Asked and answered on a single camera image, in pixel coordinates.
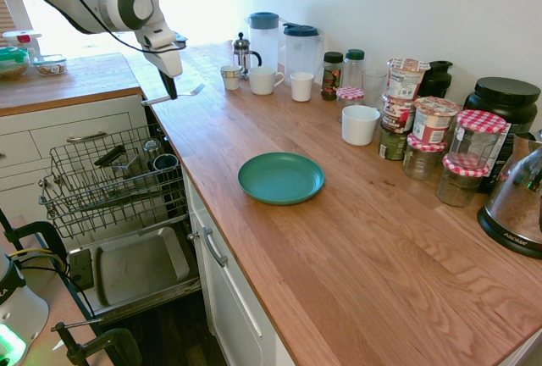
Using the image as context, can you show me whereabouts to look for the black utensil in rack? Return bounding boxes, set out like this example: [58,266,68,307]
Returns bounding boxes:
[93,144,127,169]

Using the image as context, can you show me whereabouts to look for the clear drinking glass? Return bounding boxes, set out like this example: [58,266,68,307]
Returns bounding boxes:
[361,69,389,109]

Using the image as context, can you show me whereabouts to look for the white kitchen cabinet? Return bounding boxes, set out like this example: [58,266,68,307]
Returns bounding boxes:
[182,166,297,366]

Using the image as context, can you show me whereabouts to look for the small patterned paper cup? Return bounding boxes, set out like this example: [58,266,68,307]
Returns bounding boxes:
[219,64,243,92]

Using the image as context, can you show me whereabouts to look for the glass French press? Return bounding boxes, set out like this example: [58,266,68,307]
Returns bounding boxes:
[231,31,263,81]

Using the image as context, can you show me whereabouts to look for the open dishwasher door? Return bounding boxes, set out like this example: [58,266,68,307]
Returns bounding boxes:
[66,225,202,321]

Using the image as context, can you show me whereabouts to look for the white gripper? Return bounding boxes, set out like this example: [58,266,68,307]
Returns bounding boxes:
[142,45,185,101]

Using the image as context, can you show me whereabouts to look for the yellow cable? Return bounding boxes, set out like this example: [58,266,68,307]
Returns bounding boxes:
[7,247,71,276]

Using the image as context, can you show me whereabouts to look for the silver metal fork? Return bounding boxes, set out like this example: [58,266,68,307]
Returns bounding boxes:
[141,82,207,107]

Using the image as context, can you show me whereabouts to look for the grey wire dishwasher rack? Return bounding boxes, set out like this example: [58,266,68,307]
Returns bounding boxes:
[38,124,190,241]

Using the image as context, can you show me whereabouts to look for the white container with red latch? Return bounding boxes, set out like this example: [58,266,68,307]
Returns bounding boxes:
[2,30,44,58]

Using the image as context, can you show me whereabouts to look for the wide white cup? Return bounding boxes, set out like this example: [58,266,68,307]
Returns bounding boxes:
[340,104,381,147]

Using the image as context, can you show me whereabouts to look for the dark blue cup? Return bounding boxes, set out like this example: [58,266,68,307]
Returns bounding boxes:
[152,152,179,173]

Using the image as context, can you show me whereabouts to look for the green-lidded spice jar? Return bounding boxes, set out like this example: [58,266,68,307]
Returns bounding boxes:
[342,48,366,90]

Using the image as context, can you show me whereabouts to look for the large checkered-lid glass jar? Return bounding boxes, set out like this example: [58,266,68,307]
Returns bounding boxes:
[447,108,508,170]

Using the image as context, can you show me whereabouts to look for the black protein powder tub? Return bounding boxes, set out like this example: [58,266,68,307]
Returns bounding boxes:
[462,76,542,194]

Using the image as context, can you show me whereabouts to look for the silver cabinet door handle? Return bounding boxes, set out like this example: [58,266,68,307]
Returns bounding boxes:
[187,226,230,269]

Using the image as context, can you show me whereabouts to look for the black shaker bottle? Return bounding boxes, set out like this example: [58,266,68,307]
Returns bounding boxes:
[418,59,454,99]

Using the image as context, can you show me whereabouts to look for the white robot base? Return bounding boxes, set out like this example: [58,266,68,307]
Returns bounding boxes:
[0,247,51,366]

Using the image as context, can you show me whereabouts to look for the stainless steel electric kettle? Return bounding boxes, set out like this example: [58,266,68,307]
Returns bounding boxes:
[477,129,542,260]

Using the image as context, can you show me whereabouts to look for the dark green food cup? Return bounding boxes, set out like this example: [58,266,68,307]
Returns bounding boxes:
[378,123,410,162]

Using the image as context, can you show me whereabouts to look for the small checkered-lid glass jar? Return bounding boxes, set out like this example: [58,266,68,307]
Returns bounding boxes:
[335,86,366,125]

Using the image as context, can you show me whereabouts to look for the green-lidded food container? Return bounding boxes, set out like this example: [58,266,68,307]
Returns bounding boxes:
[0,46,31,80]

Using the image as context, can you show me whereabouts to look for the green plastic plate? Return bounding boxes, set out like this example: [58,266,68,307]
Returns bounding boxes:
[237,152,326,206]

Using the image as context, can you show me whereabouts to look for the short blue-lidded clear pitcher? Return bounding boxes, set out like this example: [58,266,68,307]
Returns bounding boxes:
[282,22,325,78]

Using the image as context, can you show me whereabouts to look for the white drawer cabinet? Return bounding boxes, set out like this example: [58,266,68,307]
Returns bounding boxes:
[0,88,150,225]

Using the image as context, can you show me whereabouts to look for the black metal clamp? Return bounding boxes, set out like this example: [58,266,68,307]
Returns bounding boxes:
[0,208,69,266]
[50,317,144,366]

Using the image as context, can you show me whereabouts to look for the white ribbed cup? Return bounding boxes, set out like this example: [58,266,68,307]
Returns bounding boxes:
[290,71,315,103]

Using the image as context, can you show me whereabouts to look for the silver drawer handle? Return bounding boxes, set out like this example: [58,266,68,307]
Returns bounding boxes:
[66,130,109,144]

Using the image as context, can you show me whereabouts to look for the foil-lidded white yogurt cup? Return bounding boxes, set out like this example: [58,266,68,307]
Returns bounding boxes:
[386,58,432,102]

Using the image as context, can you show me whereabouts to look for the red white yogurt cup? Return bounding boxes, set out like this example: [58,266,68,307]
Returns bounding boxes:
[412,96,461,143]

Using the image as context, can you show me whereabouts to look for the brown ice cream cup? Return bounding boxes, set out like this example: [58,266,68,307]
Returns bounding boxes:
[381,93,417,135]

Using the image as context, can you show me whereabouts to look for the clear-lidded glass food container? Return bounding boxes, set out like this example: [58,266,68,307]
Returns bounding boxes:
[32,53,69,77]

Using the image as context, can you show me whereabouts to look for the black-lidded spice jar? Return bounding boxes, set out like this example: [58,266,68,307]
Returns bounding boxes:
[320,51,345,102]

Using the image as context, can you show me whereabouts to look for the white mug with handle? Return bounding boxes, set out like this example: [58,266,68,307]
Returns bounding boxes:
[247,65,285,97]

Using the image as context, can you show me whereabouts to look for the tall blue-lidded clear pitcher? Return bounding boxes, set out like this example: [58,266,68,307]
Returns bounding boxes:
[246,11,280,75]

